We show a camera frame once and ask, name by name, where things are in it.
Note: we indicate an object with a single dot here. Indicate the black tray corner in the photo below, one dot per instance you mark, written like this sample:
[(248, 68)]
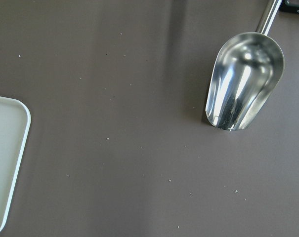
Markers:
[(290, 6)]

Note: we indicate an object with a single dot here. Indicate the metal scoop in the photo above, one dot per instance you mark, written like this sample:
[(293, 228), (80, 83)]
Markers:
[(246, 70)]

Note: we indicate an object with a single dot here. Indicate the cream rabbit serving tray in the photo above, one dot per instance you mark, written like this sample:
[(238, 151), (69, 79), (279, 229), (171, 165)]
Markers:
[(15, 120)]

